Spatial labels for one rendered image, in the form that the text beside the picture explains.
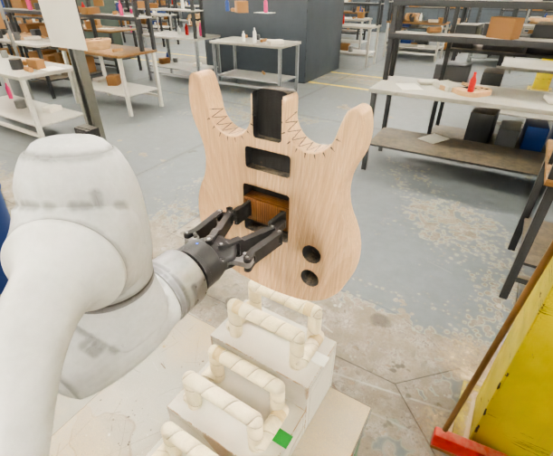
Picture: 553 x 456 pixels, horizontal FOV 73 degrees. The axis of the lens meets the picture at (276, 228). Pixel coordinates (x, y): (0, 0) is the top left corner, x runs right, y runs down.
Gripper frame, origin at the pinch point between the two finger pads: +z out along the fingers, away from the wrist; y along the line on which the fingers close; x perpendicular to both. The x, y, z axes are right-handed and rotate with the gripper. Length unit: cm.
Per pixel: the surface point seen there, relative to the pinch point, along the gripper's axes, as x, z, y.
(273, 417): -40.2, -12.1, 9.9
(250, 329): -35.6, 1.3, -5.6
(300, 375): -35.7, -3.1, 11.1
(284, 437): -43.6, -12.8, 13.0
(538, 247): -112, 221, 74
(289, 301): -25.2, 5.5, 2.8
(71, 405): -56, -30, -41
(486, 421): -123, 78, 63
